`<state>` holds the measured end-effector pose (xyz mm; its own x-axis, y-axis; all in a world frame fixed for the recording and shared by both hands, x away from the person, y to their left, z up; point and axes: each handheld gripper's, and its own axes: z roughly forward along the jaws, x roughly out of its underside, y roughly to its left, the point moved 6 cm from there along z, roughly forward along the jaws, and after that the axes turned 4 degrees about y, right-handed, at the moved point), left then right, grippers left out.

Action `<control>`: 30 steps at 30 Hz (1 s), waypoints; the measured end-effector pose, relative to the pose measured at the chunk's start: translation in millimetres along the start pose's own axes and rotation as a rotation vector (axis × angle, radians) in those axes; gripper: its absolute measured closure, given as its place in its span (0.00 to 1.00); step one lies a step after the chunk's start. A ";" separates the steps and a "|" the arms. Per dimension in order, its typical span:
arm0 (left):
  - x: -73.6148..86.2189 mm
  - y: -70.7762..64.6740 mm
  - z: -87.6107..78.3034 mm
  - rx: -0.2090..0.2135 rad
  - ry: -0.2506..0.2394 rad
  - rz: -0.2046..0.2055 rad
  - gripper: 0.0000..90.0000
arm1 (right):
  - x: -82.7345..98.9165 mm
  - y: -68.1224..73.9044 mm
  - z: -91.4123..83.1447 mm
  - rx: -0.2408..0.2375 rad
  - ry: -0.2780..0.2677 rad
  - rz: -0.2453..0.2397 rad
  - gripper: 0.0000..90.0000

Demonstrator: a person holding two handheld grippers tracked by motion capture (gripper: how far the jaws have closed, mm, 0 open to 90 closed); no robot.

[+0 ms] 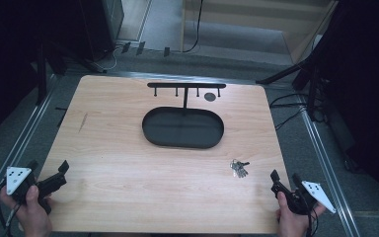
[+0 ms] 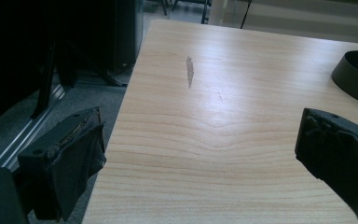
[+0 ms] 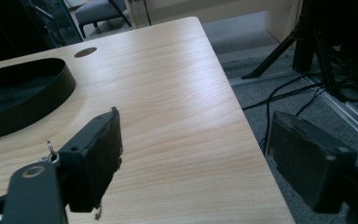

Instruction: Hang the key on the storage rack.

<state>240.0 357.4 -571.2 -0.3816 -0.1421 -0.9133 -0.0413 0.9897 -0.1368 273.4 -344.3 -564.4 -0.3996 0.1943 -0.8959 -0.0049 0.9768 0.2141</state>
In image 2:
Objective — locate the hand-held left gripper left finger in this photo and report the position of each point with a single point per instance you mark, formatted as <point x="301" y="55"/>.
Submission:
<point x="59" y="161"/>

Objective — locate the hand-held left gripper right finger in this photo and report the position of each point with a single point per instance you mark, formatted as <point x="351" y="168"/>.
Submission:
<point x="338" y="149"/>

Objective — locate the black round bowl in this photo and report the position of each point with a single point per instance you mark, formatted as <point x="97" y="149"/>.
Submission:
<point x="355" y="79"/>

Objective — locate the dark cabinet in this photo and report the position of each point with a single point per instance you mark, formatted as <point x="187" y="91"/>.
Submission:
<point x="122" y="31"/>

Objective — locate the black chair legs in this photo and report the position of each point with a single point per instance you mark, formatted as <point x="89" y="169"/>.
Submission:
<point x="186" y="7"/>

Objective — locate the aluminium floor rail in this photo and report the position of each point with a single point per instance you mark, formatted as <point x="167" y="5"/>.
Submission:
<point x="28" y="130"/>

